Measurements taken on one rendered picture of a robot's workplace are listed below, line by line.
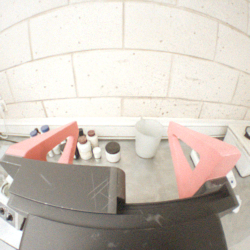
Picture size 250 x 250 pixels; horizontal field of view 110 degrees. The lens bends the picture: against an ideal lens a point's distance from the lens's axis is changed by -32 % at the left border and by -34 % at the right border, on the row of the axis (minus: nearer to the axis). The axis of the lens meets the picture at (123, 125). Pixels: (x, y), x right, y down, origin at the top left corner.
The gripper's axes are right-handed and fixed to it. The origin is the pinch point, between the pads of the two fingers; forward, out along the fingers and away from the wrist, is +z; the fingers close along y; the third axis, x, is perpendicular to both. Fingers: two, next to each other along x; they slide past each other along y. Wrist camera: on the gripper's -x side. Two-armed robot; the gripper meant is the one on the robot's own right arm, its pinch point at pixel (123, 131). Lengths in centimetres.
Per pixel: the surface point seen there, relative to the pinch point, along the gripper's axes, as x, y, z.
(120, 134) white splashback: 37, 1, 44
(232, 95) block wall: 11, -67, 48
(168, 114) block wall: 27, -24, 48
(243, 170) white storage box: 36, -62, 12
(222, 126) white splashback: 31, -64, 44
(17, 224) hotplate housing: 37, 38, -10
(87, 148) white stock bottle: 32.6, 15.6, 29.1
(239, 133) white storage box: 26, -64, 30
